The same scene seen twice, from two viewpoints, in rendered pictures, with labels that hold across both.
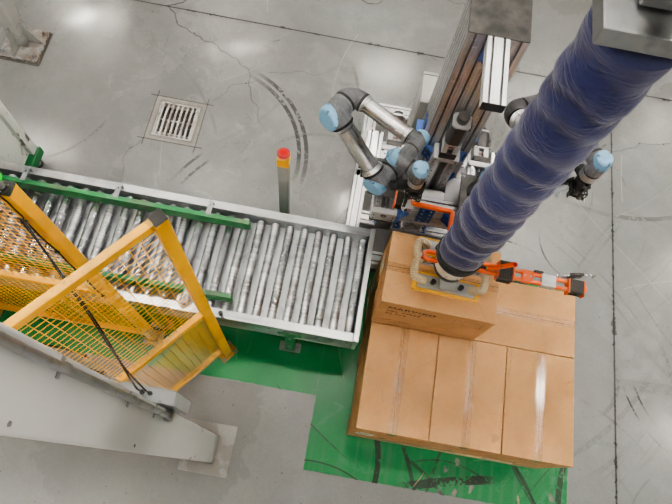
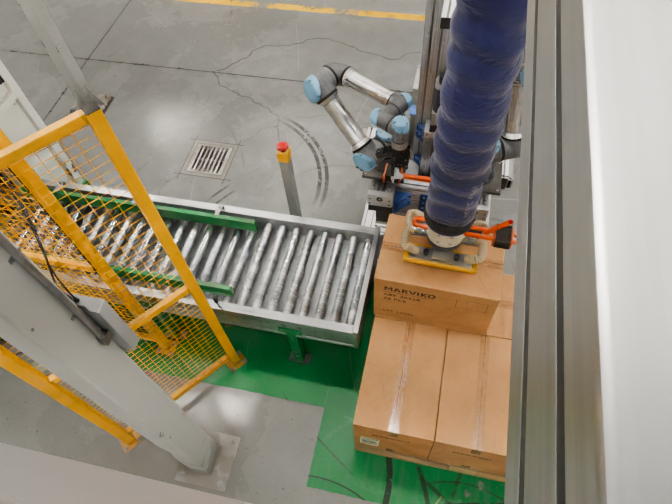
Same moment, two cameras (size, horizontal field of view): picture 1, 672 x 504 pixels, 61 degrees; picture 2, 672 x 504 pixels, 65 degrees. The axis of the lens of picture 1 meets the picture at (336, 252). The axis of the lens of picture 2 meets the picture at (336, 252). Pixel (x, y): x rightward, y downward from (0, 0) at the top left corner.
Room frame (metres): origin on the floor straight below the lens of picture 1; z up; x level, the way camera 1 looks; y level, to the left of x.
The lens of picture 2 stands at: (-0.37, -0.53, 3.17)
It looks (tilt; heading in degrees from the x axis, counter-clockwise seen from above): 57 degrees down; 19
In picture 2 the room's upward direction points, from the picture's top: 6 degrees counter-clockwise
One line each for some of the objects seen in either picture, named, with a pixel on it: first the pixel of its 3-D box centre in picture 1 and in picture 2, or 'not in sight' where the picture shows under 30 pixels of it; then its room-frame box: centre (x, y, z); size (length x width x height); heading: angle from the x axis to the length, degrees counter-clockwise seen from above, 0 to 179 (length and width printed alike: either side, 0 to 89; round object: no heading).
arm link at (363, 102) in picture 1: (383, 116); (366, 86); (1.61, -0.09, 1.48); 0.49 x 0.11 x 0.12; 62
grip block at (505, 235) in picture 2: (504, 272); (502, 236); (1.09, -0.82, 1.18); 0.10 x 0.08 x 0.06; 0
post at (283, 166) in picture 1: (284, 197); (293, 204); (1.57, 0.39, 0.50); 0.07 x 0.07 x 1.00; 2
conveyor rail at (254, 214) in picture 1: (183, 204); (198, 212); (1.38, 0.98, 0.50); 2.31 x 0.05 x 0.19; 92
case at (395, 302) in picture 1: (433, 287); (437, 274); (1.09, -0.58, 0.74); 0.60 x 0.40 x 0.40; 90
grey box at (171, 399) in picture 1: (155, 397); (94, 320); (0.15, 0.52, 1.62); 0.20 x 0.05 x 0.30; 92
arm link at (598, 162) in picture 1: (598, 163); not in sight; (1.36, -0.96, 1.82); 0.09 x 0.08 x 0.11; 28
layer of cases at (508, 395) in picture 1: (462, 363); (477, 366); (0.80, -0.88, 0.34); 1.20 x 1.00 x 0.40; 92
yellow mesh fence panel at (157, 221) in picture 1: (138, 360); (117, 327); (0.34, 0.78, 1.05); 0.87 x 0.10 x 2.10; 144
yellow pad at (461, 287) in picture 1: (446, 285); (441, 256); (1.00, -0.57, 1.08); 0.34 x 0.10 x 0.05; 90
